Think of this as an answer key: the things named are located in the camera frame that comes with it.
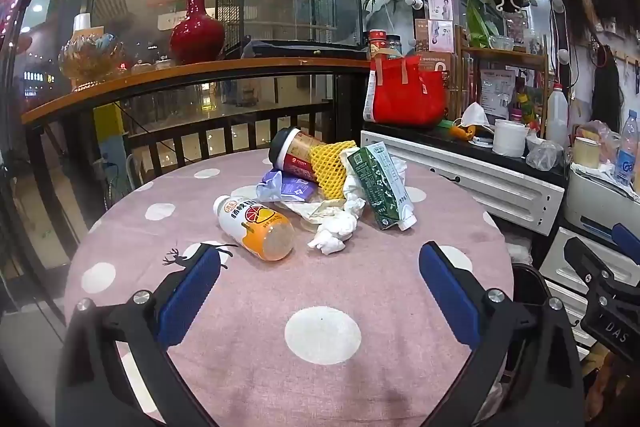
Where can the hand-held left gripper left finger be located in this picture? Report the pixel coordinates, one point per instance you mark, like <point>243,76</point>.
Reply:
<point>192,292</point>

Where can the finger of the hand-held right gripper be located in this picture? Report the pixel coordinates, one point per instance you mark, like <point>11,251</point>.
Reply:
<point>629,242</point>
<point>590,267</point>

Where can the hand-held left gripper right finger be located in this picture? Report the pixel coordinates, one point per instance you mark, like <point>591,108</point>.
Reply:
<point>447,292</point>

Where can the orange juice plastic bottle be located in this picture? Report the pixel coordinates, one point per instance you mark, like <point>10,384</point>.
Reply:
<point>260,232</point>

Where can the green milk carton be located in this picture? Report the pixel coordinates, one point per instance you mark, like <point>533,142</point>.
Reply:
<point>380,187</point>

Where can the white tissue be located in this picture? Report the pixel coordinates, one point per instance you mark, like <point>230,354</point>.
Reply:
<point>332,232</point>

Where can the purple plastic packet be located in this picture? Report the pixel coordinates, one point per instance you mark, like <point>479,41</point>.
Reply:
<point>295,189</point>

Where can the beige paper wrapper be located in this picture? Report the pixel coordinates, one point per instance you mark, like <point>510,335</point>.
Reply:
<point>312,209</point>

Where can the red paper cup black lid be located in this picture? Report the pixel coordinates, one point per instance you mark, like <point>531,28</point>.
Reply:
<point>297,154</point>

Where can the mesh foam fruit net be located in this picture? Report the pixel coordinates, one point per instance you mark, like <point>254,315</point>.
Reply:
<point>327,167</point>

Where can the person's right forearm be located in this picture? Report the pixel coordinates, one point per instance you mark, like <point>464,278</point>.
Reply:
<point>620,382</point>

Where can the plastic lined bin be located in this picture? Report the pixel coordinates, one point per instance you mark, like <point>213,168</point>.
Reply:
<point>520,252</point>

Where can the clear water bottle blue label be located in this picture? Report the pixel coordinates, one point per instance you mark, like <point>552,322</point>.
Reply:
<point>627,152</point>

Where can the pink polka dot tablecloth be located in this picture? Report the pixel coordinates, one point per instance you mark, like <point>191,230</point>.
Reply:
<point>350,282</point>

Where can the beige tape roll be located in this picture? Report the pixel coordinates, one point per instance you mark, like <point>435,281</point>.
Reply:
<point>586,153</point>

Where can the wide white desk drawer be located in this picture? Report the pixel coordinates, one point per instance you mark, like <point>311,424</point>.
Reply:
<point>460,177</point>

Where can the clear plastic bag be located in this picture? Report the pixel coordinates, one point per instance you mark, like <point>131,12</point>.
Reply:
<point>545,154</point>

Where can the white plastic jug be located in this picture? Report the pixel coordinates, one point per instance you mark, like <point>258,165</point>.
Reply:
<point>556,114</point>

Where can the black braided wig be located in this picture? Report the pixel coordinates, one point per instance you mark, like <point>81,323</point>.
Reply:
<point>606,87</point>

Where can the orange plastic toy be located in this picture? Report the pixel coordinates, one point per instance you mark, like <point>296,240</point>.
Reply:
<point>457,131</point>

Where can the black railing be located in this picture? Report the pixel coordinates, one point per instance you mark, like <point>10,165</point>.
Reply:
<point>225,132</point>

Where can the white face mask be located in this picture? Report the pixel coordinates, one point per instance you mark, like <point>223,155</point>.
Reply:
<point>475,114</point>

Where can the yellow sign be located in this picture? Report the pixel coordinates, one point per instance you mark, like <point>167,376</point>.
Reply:
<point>107,119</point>

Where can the white printed paper sheet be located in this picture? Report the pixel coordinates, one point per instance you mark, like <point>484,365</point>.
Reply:
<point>496,92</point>

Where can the red tote bag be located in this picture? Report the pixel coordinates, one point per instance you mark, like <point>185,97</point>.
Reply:
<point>407,92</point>

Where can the wooden ledge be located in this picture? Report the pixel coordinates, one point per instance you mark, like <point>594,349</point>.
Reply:
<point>200,74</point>

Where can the wooden shelf rack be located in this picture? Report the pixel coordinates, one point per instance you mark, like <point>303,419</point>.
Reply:
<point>500,57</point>

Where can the brown printed box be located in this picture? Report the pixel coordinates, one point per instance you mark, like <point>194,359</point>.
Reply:
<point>437,64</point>

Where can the glass jar dark lid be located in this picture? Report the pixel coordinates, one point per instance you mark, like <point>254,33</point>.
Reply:
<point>394,46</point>

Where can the golden glass bowl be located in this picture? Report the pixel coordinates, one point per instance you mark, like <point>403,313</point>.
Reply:
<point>90,59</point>

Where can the red ceramic vase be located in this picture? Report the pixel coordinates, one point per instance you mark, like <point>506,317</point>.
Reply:
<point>197,37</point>

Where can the pink photo box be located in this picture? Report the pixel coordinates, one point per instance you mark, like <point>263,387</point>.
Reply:
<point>440,36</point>
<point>441,6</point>

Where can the red lid jar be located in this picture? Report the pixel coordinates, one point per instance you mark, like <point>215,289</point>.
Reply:
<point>377,42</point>

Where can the broad green leaves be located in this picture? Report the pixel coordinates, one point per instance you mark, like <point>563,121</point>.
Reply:
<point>480,24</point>

